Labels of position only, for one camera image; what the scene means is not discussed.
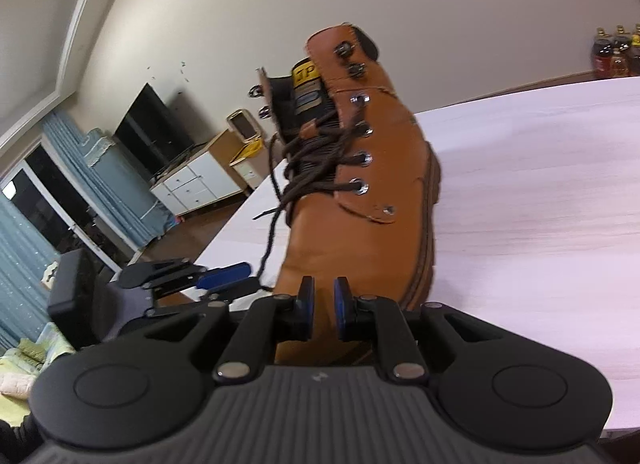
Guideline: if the dark brown shoelace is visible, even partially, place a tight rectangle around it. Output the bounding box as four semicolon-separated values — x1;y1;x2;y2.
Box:
252;114;373;295

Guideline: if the blue curtain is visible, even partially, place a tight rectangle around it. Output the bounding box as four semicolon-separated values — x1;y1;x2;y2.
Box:
0;199;61;350
40;112;171;250

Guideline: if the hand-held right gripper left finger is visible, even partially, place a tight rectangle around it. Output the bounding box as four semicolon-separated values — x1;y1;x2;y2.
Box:
149;275;316;384

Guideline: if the black flat television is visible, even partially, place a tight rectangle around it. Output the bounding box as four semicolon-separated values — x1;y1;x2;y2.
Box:
112;83;196;180

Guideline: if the white drawer television stand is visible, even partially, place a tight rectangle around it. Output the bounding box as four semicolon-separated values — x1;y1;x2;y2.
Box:
150;149;246;217

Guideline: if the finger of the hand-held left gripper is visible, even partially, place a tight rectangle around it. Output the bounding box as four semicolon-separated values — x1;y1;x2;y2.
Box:
117;258;252;291
144;278;262;319

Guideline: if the tan leather boot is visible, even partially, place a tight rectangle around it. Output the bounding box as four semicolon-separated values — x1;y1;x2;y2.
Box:
250;22;443;365

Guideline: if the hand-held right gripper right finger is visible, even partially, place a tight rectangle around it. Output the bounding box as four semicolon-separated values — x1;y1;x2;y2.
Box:
334;277;502;385

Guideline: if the dark glass sliding door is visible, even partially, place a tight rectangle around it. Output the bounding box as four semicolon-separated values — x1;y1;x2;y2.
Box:
0;144;126;270

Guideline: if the beige framed small screen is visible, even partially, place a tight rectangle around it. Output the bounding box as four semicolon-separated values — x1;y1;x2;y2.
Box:
226;110;263;141

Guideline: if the cluster of cooking oil bottles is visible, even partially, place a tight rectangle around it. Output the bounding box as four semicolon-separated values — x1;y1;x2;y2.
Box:
590;23;640;80

